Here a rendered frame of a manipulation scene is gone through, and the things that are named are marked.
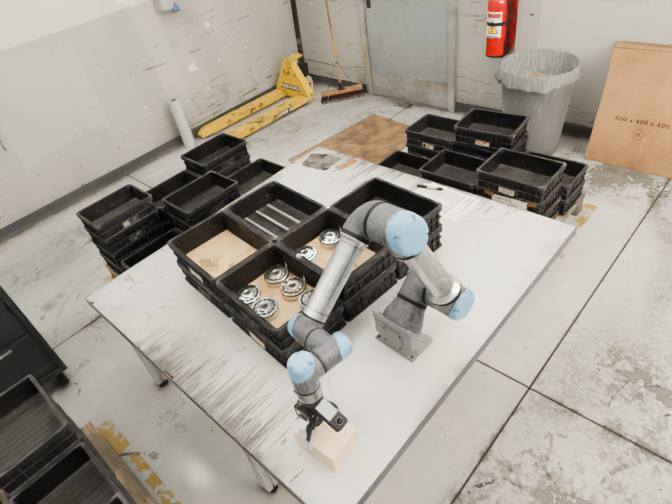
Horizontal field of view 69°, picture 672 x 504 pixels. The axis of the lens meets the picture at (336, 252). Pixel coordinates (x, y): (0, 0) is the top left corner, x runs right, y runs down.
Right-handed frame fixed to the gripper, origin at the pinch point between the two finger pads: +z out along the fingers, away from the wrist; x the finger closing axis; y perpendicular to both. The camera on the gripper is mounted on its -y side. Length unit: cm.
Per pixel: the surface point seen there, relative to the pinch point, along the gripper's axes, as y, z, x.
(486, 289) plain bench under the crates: -10, 5, -86
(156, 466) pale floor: 94, 75, 35
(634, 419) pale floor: -72, 75, -110
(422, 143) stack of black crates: 107, 35, -222
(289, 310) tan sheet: 40.4, -7.7, -27.2
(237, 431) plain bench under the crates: 27.8, 5.2, 14.9
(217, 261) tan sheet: 89, -8, -31
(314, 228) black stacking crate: 61, -13, -66
